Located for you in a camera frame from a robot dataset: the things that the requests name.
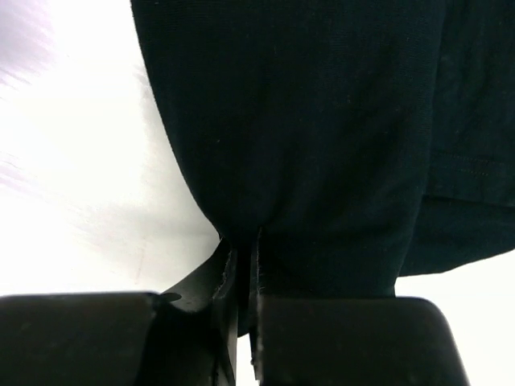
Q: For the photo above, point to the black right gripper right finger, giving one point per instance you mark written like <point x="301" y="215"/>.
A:
<point x="256" y="303"/>

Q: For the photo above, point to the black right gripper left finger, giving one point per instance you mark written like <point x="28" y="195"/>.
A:
<point x="193" y="338"/>

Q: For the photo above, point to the black t-shirt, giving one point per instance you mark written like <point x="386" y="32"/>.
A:
<point x="353" y="142"/>

